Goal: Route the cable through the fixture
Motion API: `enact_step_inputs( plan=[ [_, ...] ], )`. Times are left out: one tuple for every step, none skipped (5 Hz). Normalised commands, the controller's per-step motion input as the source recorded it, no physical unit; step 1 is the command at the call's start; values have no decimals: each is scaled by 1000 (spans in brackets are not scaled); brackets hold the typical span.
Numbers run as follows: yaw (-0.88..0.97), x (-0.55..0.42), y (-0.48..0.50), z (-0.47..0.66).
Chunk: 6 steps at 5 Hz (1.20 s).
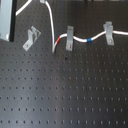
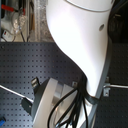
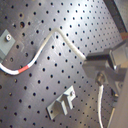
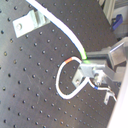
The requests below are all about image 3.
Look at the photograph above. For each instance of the black perforated breadboard plate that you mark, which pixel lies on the black perforated breadboard plate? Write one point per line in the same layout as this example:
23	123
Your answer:
42	25

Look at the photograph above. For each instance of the grey cable clip lower centre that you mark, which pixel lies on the grey cable clip lower centre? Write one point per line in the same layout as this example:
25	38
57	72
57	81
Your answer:
60	105

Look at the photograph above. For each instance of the gripper dark metal right finger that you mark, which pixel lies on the gripper dark metal right finger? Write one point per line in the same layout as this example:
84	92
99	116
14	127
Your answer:
105	55

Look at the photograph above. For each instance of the grey cable clip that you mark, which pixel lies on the grey cable clip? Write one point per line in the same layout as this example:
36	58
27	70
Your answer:
6	43
60	105

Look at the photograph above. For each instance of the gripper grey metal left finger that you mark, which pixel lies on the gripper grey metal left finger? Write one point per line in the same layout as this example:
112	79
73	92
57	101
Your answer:
102	73

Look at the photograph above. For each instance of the grey cable clip upper left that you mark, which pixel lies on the grey cable clip upper left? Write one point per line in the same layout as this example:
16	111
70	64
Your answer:
6	43

